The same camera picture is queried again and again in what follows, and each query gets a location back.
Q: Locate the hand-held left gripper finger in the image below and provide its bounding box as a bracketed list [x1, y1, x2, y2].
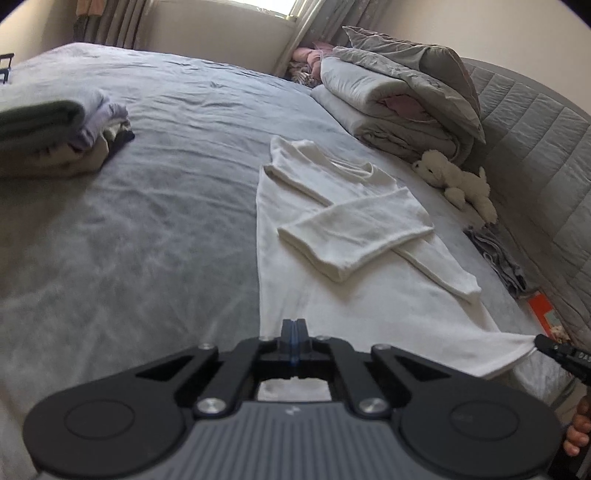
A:
[134, 318, 295, 417]
[294, 318, 456, 417]

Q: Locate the bed with grey sheet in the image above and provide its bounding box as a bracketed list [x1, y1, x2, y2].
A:
[0, 41, 575, 480]

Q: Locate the pink crumpled cloth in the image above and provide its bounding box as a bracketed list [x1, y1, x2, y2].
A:
[290, 41, 339, 89]

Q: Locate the crumpled grey garment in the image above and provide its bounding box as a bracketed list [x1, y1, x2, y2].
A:
[464, 225, 528, 299]

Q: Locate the person's right hand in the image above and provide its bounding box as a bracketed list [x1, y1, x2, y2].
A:
[563, 392, 591, 457]

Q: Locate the grey quilted headboard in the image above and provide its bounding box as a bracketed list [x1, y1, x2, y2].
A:
[462, 58, 591, 354]

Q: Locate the folded black garment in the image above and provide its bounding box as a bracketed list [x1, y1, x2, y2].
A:
[108, 130, 136, 160]

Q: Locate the bright window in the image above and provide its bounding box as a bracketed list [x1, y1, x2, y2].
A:
[245, 0, 302, 17]

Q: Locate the dark hanging garment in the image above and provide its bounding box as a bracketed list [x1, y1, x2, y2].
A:
[74, 15, 100, 45]

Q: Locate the grey star-print curtain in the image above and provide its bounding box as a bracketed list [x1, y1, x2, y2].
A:
[98, 0, 154, 50]
[272, 0, 399, 80]

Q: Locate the hanging orange-pink jacket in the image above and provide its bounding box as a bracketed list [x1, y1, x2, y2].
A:
[76, 0, 112, 17]

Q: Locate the orange box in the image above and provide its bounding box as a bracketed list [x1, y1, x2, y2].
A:
[526, 291, 574, 345]

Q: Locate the white long-sleeve shirt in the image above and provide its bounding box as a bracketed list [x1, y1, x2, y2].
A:
[255, 135, 539, 403]

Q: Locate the white plush toy dog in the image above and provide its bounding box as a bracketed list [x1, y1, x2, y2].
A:
[412, 150, 499, 225]

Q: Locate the folded grey duvet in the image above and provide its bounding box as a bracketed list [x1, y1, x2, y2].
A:
[311, 55, 485, 168]

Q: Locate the folded lilac garment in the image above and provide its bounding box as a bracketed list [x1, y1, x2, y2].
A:
[68, 88, 129, 151]

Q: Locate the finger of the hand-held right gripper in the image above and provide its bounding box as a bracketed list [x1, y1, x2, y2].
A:
[533, 334, 591, 387]

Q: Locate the folded beige garment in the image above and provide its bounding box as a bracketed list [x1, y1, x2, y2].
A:
[0, 119, 133, 179]

